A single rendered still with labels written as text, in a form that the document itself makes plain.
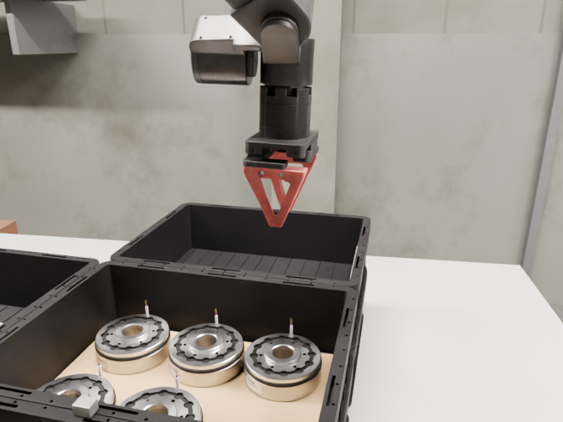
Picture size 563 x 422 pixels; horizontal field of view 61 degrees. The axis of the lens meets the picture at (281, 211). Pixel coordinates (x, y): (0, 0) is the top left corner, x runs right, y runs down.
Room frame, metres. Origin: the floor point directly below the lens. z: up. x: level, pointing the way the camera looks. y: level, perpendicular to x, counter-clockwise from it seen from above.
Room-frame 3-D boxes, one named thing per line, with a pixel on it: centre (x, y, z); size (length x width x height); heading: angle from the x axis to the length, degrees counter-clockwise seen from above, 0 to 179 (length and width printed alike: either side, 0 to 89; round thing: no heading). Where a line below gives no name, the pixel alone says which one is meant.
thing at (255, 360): (0.53, 0.00, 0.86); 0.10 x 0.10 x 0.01
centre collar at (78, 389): (0.44, 0.25, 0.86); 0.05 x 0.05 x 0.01
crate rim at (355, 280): (0.78, 0.05, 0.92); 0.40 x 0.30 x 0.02; 77
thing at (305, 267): (0.78, 0.05, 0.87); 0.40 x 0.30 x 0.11; 77
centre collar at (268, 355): (0.53, 0.00, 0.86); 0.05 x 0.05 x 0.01
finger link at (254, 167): (0.52, 0.00, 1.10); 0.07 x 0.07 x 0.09; 78
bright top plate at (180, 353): (0.56, 0.10, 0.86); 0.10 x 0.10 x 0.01
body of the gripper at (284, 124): (0.53, 0.00, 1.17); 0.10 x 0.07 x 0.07; 168
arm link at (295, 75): (0.53, 0.00, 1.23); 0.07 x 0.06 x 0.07; 83
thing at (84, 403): (0.35, 0.18, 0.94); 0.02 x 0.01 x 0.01; 77
